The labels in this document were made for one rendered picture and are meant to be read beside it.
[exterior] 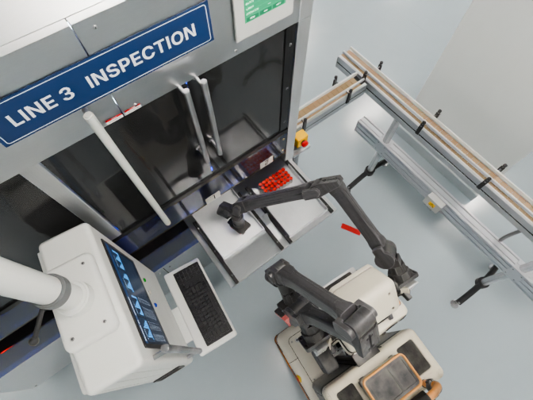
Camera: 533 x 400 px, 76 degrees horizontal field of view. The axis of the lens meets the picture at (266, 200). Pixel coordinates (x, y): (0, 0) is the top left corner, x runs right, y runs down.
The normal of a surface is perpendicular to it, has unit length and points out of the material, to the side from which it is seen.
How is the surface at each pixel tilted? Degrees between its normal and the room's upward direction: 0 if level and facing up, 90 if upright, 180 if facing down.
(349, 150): 0
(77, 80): 90
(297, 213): 0
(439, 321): 0
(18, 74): 90
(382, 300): 48
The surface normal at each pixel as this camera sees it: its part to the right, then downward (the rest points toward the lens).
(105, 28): 0.60, 0.73
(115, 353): 0.00, -0.41
